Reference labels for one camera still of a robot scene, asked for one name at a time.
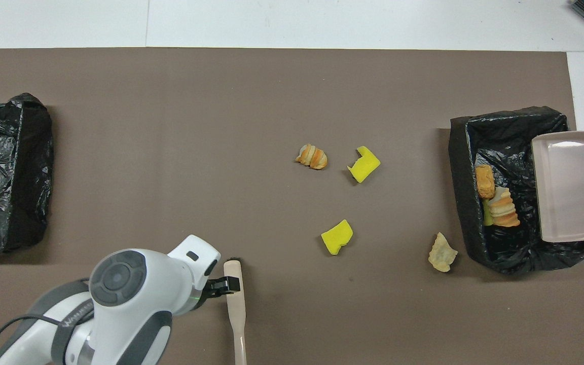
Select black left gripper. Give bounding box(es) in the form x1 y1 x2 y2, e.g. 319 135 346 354
191 276 241 307

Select beige hand brush black bristles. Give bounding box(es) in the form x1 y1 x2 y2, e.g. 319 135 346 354
224 259 247 365

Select striped croissant piece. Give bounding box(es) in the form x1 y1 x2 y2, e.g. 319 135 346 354
295 144 329 170

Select pale cracker piece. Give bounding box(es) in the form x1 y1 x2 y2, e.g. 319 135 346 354
428 232 459 273

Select brown oval bread roll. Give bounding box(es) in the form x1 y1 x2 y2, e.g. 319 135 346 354
475 164 496 199

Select pale torn bread piece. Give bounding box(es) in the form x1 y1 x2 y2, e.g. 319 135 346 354
489 187 521 228

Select beige plastic dustpan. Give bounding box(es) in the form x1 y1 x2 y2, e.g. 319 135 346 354
531 131 584 243

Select bin lined with black bag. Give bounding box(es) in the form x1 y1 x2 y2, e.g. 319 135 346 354
448 106 584 277
0 92 55 256

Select large brown table mat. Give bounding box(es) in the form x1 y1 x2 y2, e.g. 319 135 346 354
0 48 584 365

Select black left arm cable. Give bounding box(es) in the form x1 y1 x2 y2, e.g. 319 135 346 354
0 313 64 365

